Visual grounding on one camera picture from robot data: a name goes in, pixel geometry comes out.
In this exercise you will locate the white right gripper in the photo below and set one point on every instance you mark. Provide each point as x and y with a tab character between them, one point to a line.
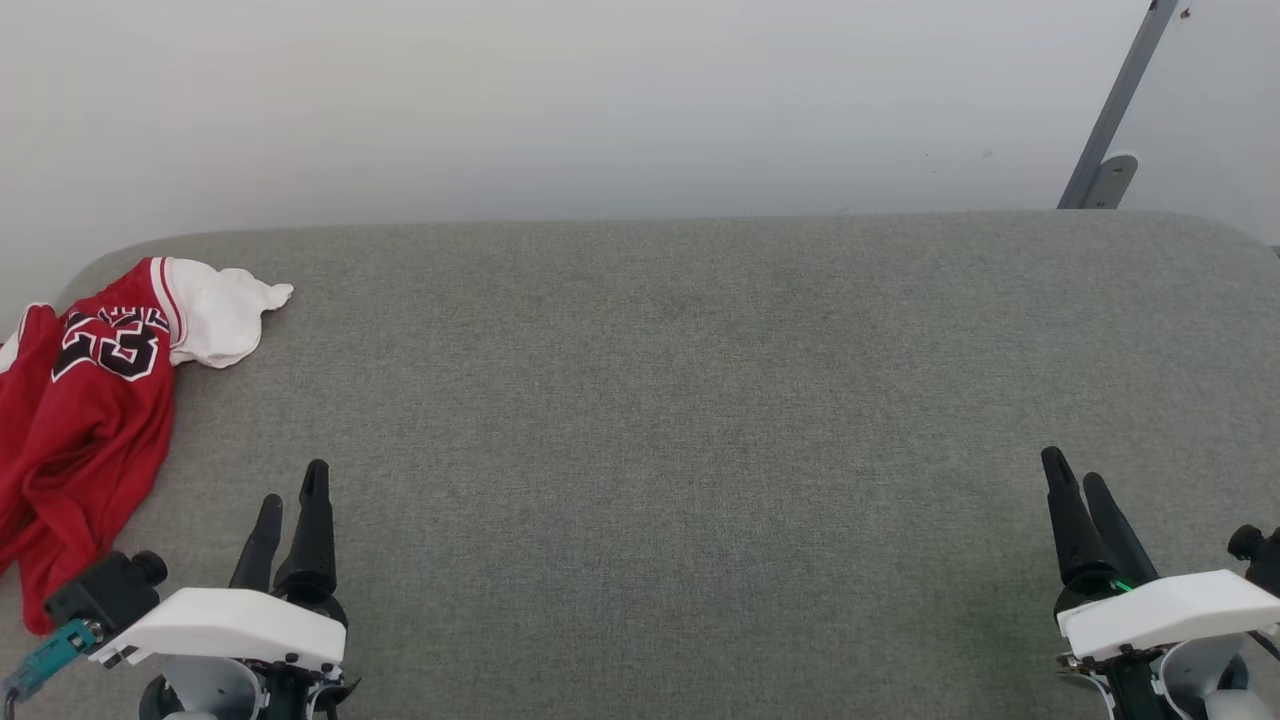
1160	610

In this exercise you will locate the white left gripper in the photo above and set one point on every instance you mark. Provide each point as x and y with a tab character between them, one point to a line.
230	625

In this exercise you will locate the red basketball jersey white sleeves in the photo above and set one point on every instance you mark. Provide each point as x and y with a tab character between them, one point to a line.
90	440

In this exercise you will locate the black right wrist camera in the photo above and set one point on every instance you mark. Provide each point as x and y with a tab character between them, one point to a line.
1262	560

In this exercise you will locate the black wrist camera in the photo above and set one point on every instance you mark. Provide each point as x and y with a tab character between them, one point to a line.
1262	560
105	590

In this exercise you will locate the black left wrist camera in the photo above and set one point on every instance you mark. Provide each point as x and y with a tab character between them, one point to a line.
105	590

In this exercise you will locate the teal left camera connector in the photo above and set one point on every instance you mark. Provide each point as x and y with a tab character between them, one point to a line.
50	655

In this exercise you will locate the grey metal post bracket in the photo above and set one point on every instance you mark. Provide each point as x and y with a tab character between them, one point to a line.
1112	178

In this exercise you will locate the grey metal post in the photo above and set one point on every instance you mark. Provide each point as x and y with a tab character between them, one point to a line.
1120	95

